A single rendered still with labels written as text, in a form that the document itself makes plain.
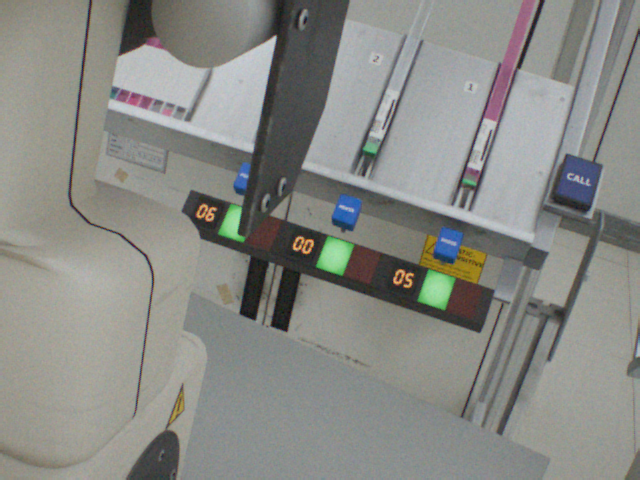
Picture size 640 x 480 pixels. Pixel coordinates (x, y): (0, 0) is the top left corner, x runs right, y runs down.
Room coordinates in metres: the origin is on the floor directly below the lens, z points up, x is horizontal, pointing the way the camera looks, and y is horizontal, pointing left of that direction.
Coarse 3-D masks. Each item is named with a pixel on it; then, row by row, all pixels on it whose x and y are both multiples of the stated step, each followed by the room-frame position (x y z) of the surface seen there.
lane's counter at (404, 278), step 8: (400, 264) 0.84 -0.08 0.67; (408, 264) 0.84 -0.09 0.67; (392, 272) 0.83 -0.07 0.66; (400, 272) 0.83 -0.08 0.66; (408, 272) 0.83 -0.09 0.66; (416, 272) 0.83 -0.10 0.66; (392, 280) 0.82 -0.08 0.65; (400, 280) 0.82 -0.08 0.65; (408, 280) 0.83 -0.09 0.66; (416, 280) 0.83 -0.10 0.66; (392, 288) 0.82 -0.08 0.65; (400, 288) 0.82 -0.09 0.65; (408, 288) 0.82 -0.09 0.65
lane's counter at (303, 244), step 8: (296, 232) 0.86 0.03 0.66; (304, 232) 0.86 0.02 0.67; (296, 240) 0.85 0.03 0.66; (304, 240) 0.85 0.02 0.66; (312, 240) 0.85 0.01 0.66; (320, 240) 0.85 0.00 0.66; (288, 248) 0.84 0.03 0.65; (296, 248) 0.84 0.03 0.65; (304, 248) 0.84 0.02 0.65; (312, 248) 0.84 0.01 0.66; (296, 256) 0.84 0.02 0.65; (304, 256) 0.84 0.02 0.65; (312, 256) 0.84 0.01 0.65
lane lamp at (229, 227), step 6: (228, 210) 0.87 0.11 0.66; (234, 210) 0.87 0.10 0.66; (240, 210) 0.87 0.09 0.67; (228, 216) 0.86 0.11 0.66; (234, 216) 0.86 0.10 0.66; (228, 222) 0.86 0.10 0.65; (234, 222) 0.86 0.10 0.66; (222, 228) 0.85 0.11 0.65; (228, 228) 0.86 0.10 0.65; (234, 228) 0.86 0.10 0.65; (222, 234) 0.85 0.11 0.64; (228, 234) 0.85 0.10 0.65; (234, 234) 0.85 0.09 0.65; (240, 240) 0.85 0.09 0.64
